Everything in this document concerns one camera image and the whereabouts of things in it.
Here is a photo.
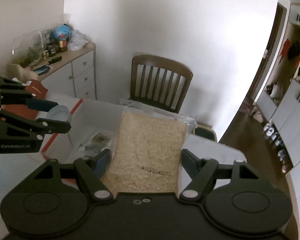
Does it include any white round lid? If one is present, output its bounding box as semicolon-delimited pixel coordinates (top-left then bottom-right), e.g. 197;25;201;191
46;105;72;123

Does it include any bag of beige grains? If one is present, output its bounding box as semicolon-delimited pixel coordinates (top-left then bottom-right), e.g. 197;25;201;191
102;99;197;195

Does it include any white printed plastic packet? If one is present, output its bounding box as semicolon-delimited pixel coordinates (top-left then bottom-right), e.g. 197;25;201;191
77;131;112;158

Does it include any red cardboard box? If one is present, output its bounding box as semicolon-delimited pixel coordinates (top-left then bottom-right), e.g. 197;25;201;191
41;97;198;170

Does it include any white sideboard cabinet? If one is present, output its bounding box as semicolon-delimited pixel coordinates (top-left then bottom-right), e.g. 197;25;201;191
7;42;97;100

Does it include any blue globe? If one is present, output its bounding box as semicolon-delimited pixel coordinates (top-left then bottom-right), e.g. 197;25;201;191
53;24;70;41

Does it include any dark wooden chair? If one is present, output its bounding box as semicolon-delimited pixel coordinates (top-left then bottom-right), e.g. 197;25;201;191
129;55;193;113

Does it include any white wall cabinet unit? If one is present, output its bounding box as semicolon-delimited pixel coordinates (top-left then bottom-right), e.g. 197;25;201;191
257;5;300;173

